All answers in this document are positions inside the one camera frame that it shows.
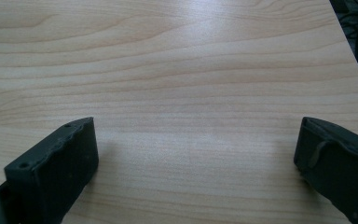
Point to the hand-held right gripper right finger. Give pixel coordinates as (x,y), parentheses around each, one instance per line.
(338,168)

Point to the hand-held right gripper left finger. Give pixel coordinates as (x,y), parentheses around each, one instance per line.
(56,168)

